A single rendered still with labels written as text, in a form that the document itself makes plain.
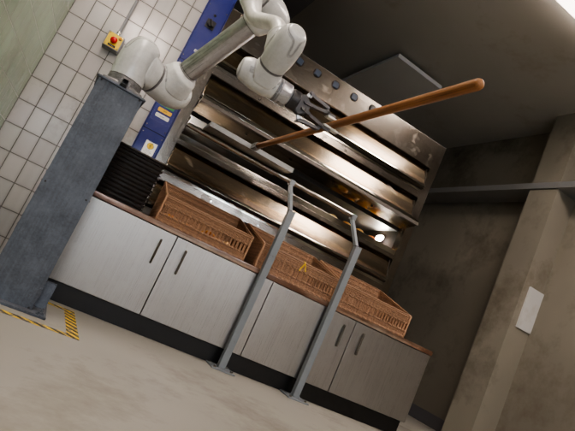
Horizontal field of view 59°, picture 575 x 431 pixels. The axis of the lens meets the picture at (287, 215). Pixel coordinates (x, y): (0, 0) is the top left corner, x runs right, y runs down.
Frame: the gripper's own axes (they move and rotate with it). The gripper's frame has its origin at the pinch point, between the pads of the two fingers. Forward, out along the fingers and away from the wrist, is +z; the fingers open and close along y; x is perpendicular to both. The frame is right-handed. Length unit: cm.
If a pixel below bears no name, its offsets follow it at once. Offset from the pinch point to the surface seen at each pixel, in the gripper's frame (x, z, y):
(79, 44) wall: -157, -110, -13
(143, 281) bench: -95, -21, 93
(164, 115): -152, -47, 0
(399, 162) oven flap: -155, 119, -59
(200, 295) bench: -95, 10, 87
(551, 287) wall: -152, 306, -37
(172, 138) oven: -154, -37, 10
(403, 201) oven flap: -153, 136, -34
